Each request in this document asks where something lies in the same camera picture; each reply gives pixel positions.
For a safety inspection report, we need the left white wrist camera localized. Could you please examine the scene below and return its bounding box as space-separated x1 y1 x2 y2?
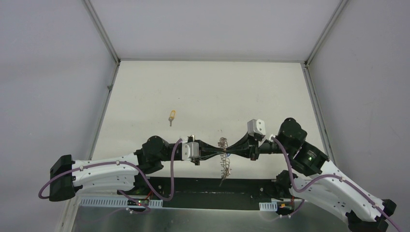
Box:
181 142 200 161

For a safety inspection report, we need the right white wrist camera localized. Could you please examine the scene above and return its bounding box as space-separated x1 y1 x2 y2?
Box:
247 119 266 137

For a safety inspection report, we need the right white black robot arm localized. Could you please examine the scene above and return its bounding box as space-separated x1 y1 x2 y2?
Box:
225 117 400 232

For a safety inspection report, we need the right white cable duct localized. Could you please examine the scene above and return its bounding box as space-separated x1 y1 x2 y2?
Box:
259 201 278 212

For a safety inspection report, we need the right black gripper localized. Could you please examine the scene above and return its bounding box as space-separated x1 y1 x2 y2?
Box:
225 131 293 161

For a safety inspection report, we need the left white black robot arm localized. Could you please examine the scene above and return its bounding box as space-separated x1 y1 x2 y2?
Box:
38 136 225 202

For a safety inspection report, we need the yellow tag key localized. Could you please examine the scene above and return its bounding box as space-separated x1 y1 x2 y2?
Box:
168 110 176 127

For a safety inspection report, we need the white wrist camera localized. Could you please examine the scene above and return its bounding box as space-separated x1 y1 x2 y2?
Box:
181 142 200 161
247 119 266 137

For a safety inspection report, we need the metal disc with keyrings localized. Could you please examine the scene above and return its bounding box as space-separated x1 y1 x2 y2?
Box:
218 137 231 187

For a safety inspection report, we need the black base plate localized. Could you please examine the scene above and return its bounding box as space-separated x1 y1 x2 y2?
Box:
125 177 294 210

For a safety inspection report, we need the left white cable duct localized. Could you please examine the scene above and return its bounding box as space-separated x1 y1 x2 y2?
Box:
79 196 163 209

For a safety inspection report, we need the white cable duct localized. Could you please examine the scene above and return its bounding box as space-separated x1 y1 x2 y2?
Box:
259 201 278 212
79 196 163 209

